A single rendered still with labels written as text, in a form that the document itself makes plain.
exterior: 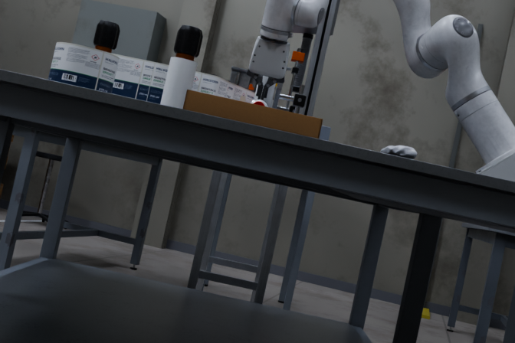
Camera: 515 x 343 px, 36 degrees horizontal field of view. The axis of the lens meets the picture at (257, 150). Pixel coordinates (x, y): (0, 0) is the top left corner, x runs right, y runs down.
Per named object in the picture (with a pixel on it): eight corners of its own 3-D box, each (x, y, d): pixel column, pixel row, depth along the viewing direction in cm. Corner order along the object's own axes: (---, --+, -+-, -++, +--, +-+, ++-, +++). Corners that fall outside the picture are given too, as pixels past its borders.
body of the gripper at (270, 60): (293, 37, 218) (284, 76, 222) (257, 29, 218) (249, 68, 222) (292, 41, 211) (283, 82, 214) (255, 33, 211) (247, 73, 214)
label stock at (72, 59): (89, 95, 237) (100, 47, 238) (33, 83, 244) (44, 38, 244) (120, 106, 256) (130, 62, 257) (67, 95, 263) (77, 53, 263)
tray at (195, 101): (195, 122, 178) (198, 105, 178) (308, 147, 177) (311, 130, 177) (182, 109, 148) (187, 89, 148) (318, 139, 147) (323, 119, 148)
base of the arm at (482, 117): (477, 174, 231) (444, 121, 235) (536, 142, 227) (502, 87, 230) (476, 174, 213) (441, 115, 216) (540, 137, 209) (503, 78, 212)
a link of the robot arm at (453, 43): (473, 103, 232) (431, 35, 236) (513, 73, 216) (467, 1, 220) (445, 116, 226) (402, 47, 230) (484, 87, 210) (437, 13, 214)
